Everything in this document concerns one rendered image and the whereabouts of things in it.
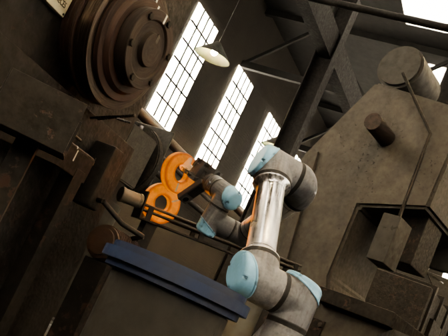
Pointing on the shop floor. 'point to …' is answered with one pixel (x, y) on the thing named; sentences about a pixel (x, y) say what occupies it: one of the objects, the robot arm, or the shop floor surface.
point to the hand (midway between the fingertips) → (181, 168)
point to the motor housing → (87, 283)
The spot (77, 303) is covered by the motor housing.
